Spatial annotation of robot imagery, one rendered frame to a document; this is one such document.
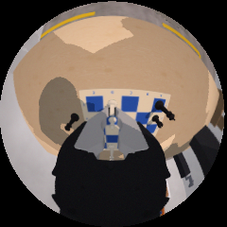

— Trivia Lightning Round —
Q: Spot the blue and white checkered chessboard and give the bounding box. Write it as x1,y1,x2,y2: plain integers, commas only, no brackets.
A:
79,88,171,150

